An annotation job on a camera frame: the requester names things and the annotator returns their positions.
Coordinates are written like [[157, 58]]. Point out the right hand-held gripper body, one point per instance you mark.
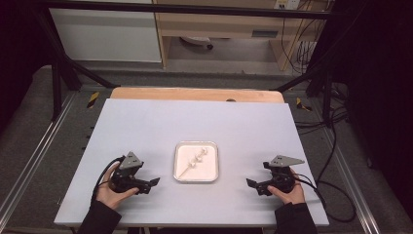
[[281, 180]]

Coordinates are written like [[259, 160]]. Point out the white food piece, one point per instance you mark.
[[198, 159], [204, 151], [192, 165]]

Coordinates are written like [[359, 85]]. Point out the wooden table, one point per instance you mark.
[[195, 94]]

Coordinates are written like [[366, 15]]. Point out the aluminium floor rail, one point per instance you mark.
[[354, 188], [35, 151]]

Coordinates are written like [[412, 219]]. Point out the chair base with wheel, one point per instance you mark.
[[196, 40]]

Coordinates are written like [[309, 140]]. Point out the white cabinet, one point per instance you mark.
[[104, 35]]

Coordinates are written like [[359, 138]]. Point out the black frame crossbar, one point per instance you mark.
[[181, 8]]

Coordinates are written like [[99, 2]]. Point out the dark curtain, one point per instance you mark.
[[380, 81], [19, 48]]

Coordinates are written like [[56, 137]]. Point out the white table board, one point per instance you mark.
[[146, 130]]

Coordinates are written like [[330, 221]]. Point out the square metal tray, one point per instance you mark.
[[207, 174]]

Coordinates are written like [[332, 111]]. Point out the yellow black tape strip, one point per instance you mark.
[[302, 105], [93, 99]]

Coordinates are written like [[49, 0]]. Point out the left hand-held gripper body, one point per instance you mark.
[[128, 177]]

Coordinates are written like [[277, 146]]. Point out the light wooden desk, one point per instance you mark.
[[220, 24]]

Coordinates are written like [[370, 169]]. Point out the person's right hand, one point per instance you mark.
[[292, 197]]

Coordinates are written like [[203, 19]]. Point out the person's left hand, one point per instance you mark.
[[108, 195]]

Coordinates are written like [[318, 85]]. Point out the white power outlet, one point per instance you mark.
[[287, 4]]

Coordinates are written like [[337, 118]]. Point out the black frame stand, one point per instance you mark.
[[56, 87], [326, 91]]

